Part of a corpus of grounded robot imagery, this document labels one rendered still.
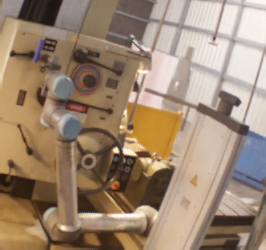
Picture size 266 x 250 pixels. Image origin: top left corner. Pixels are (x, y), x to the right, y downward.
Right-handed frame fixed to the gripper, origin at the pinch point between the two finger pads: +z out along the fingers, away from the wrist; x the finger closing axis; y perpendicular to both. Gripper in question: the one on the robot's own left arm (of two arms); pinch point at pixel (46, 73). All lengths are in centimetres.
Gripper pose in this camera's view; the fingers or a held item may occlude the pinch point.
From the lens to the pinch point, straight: 200.5
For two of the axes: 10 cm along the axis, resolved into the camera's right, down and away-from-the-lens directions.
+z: -4.0, -3.0, 8.7
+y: -8.6, -1.9, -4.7
